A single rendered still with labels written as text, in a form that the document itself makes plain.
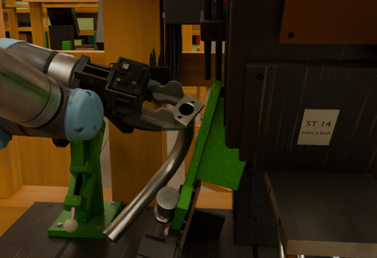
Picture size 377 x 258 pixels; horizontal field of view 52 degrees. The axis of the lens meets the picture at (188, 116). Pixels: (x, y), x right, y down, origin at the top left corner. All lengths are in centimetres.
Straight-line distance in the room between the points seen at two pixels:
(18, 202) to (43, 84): 67
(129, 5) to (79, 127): 47
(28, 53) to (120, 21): 32
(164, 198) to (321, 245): 27
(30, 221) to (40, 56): 45
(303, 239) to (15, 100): 36
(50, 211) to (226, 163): 56
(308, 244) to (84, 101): 34
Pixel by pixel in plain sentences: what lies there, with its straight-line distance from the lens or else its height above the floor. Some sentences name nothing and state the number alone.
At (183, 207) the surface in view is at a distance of 60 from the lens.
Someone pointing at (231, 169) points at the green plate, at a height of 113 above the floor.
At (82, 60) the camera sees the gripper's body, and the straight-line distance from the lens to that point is 66.
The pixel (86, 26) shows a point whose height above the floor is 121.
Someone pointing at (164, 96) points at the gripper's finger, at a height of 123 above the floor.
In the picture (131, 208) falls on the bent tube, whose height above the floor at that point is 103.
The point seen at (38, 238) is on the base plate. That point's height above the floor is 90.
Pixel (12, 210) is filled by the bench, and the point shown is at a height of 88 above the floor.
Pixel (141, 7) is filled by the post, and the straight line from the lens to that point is 95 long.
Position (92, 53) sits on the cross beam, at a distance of 108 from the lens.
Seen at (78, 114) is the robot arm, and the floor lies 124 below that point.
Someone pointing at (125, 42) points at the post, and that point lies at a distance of 96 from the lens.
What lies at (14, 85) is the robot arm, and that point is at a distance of 49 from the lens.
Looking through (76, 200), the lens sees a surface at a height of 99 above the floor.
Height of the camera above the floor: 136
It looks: 14 degrees down
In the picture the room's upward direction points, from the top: straight up
